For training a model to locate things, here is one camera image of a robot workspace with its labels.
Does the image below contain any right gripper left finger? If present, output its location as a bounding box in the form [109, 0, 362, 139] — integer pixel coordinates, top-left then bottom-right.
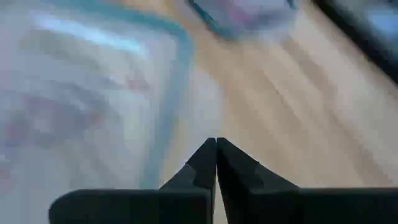
[49, 138, 218, 224]

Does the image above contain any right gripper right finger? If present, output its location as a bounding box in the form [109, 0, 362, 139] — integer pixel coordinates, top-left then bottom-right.
[216, 137, 398, 224]

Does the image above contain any clear container with blue rim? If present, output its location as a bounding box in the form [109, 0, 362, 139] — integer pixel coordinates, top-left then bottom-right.
[186, 0, 299, 41]

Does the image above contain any purple candy pack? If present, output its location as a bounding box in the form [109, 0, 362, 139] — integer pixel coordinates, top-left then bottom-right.
[217, 0, 280, 29]

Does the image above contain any black table frame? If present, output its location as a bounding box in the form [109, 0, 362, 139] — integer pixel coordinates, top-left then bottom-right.
[312, 0, 398, 86]

